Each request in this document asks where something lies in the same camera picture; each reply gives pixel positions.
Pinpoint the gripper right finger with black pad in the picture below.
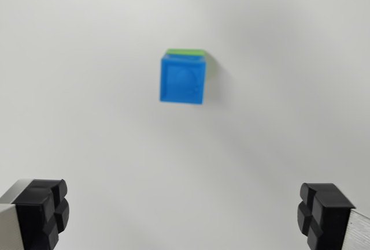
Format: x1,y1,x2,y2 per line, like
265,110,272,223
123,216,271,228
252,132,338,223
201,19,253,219
296,182,370,250

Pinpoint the blue cube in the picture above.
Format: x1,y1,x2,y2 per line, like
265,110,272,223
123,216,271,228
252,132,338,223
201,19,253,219
158,53,207,106

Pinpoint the green cube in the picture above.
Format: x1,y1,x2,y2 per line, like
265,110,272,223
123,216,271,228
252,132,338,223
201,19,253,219
164,48,216,79

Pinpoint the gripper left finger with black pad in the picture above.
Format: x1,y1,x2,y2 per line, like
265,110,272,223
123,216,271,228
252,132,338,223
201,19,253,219
0,178,70,250

